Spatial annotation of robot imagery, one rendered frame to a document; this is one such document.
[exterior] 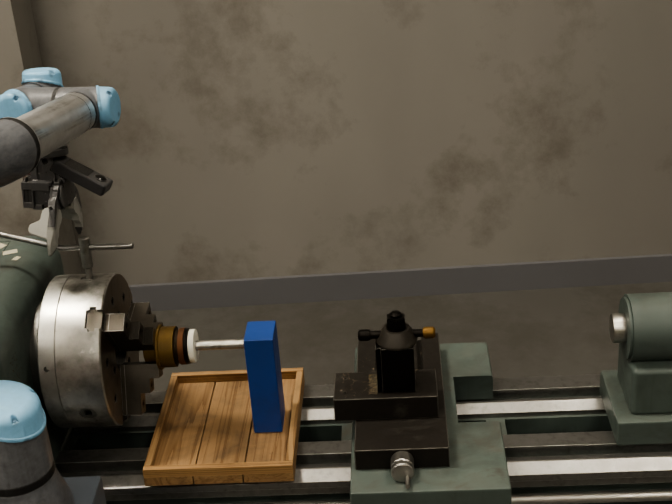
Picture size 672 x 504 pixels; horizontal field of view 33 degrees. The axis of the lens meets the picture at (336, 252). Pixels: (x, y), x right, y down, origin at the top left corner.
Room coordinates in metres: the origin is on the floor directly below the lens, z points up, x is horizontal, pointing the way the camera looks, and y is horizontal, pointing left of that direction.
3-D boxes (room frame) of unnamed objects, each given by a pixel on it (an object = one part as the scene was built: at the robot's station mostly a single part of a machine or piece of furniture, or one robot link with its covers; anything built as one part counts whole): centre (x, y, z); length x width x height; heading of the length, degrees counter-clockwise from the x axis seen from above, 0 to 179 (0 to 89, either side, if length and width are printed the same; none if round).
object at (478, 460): (1.93, -0.16, 0.89); 0.53 x 0.30 x 0.06; 176
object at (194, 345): (1.99, 0.25, 1.08); 0.13 x 0.07 x 0.07; 86
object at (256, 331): (1.99, 0.17, 1.00); 0.08 x 0.06 x 0.23; 176
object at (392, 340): (1.89, -0.11, 1.13); 0.08 x 0.08 x 0.03
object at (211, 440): (2.00, 0.25, 0.88); 0.36 x 0.30 x 0.04; 176
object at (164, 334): (2.00, 0.36, 1.08); 0.09 x 0.09 x 0.09; 86
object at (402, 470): (1.71, -0.09, 0.95); 0.07 x 0.04 x 0.04; 176
